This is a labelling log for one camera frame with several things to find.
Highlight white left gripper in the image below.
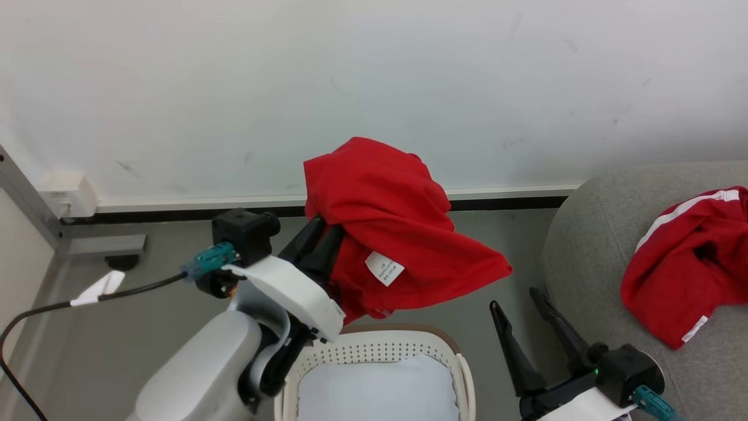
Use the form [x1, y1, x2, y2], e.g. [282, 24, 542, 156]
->
[223, 216, 347, 343]

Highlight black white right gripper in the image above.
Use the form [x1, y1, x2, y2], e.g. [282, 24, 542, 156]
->
[489, 287, 638, 421]

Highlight plain red shirt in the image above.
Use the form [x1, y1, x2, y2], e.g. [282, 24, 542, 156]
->
[303, 137, 513, 325]

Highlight red garment with white stripes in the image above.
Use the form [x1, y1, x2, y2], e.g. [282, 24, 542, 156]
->
[620, 186, 748, 350]

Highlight cream perforated laundry basket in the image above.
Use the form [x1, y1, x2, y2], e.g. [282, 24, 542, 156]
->
[275, 325, 476, 421]

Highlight grey fabric sofa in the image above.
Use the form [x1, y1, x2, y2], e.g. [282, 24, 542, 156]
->
[542, 161, 748, 421]

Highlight black baseboard strip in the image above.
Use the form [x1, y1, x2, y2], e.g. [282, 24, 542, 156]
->
[58, 196, 569, 226]

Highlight teal left cable connector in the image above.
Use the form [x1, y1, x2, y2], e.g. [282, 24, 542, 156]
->
[182, 242, 238, 282]

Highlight teal cable connector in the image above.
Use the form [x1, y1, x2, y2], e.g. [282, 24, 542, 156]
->
[631, 384, 683, 421]
[182, 242, 238, 282]

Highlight teal right cable connector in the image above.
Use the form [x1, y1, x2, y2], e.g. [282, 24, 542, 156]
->
[631, 384, 683, 421]

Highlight black cable with white tag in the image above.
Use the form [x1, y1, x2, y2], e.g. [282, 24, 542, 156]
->
[0, 270, 189, 421]

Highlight white wall socket box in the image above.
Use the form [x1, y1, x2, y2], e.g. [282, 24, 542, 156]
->
[40, 172, 98, 219]

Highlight grey metal frame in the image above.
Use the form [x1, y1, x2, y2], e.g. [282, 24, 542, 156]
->
[0, 146, 148, 258]

